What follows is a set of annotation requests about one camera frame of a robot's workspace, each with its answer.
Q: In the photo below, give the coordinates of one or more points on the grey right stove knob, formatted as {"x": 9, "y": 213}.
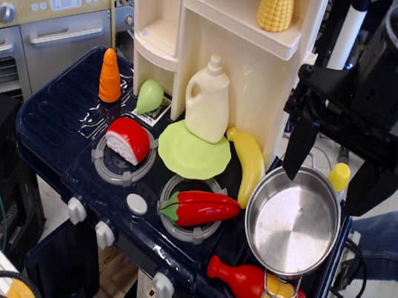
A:
{"x": 162, "y": 285}

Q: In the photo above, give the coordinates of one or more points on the light green toy plate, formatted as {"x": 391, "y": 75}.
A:
{"x": 191, "y": 157}

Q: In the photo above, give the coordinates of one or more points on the navy blue toy kitchen stove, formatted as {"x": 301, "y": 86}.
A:
{"x": 61, "y": 130}

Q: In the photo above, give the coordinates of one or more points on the grey middle stove knob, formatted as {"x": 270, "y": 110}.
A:
{"x": 105, "y": 236}

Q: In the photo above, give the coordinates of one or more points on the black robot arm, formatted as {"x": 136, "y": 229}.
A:
{"x": 379, "y": 59}

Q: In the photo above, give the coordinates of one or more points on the cream toy kitchen shelf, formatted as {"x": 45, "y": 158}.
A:
{"x": 173, "y": 39}

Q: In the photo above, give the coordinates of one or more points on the grey round stove button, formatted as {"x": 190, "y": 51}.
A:
{"x": 136, "y": 204}

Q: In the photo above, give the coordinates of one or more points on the orange toy carrot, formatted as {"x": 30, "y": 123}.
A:
{"x": 109, "y": 80}

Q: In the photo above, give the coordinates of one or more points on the yellow toy banana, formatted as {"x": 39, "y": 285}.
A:
{"x": 251, "y": 160}

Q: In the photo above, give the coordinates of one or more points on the grey stove knob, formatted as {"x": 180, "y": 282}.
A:
{"x": 76, "y": 210}
{"x": 162, "y": 285}
{"x": 105, "y": 236}

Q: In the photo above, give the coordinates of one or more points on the silver metal pan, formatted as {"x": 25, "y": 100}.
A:
{"x": 291, "y": 225}

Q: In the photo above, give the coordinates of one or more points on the yellow toy corn cob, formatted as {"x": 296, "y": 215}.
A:
{"x": 275, "y": 15}

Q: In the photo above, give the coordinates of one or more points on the grey wooden toy kitchen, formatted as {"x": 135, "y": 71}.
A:
{"x": 35, "y": 16}

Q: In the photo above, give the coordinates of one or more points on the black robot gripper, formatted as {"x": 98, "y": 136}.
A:
{"x": 362, "y": 116}

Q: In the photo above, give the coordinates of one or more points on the blue jeans leg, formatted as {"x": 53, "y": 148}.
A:
{"x": 379, "y": 245}

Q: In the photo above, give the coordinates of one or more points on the white pole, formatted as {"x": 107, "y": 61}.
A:
{"x": 349, "y": 31}

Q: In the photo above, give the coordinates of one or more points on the red toy chili pepper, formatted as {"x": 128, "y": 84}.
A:
{"x": 193, "y": 208}

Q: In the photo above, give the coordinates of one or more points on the red white toy sushi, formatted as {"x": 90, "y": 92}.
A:
{"x": 128, "y": 139}

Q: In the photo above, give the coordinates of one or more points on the red toy ketchup bottle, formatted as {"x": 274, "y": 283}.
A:
{"x": 247, "y": 281}

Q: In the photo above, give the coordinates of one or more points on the cream toy detergent bottle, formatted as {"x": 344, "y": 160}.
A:
{"x": 207, "y": 102}

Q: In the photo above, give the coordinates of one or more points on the grey left stove knob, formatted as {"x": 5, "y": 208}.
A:
{"x": 76, "y": 210}

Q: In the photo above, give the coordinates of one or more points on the green toy pear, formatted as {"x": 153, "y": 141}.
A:
{"x": 150, "y": 96}

